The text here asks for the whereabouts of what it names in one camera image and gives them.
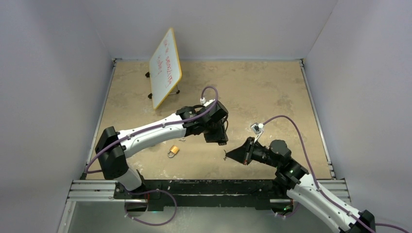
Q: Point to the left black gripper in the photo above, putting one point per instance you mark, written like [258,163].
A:
[211,138]

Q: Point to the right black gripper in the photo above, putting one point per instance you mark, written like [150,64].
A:
[243,154]

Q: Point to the black cable padlock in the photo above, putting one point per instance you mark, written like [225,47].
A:
[222,135]

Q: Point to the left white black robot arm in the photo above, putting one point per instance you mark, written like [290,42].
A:
[115,147]

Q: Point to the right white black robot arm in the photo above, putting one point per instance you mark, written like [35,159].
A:
[294,180]

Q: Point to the brass padlock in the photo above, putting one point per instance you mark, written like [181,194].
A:
[173,151]

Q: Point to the yellow framed whiteboard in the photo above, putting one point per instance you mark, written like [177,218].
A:
[164,69]

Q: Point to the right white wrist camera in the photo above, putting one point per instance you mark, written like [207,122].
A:
[258,130]

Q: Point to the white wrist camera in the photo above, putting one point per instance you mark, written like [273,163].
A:
[206,102]
[258,130]

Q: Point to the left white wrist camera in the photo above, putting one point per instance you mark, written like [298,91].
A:
[206,102]

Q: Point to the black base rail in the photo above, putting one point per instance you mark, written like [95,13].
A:
[258,194]

